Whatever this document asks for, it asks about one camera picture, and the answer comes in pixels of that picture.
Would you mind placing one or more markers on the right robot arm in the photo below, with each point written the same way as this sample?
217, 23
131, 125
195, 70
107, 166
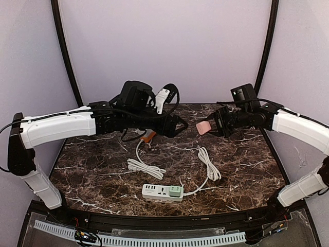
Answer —
282, 120

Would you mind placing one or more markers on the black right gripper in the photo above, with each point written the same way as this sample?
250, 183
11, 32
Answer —
221, 122

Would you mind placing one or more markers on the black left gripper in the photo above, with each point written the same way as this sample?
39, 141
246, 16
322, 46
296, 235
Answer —
167, 123

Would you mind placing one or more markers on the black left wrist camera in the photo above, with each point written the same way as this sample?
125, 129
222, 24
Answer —
135, 95

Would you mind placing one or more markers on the white power strip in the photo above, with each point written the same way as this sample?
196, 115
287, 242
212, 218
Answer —
157, 192

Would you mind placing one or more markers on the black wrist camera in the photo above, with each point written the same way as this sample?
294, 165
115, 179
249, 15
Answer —
242, 93
135, 95

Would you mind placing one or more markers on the green plug adapter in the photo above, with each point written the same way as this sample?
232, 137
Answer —
176, 191

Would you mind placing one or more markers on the pink plug adapter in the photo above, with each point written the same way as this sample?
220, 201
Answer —
203, 127

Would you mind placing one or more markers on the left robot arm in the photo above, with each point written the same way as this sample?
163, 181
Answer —
94, 119

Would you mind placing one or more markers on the black front table rail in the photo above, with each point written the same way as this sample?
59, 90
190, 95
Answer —
132, 212

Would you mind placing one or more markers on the left black frame post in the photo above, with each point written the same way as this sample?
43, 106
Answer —
64, 51

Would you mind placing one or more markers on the right black frame post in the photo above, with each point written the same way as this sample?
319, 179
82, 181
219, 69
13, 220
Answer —
267, 44

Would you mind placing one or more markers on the white slotted cable duct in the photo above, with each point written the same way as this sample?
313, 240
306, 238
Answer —
140, 238

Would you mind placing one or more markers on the black frame post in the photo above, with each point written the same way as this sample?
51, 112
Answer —
267, 44
64, 51

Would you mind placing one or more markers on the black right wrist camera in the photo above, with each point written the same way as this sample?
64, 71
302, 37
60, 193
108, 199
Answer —
242, 93

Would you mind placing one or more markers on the orange power strip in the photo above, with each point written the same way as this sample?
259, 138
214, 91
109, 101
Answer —
147, 137

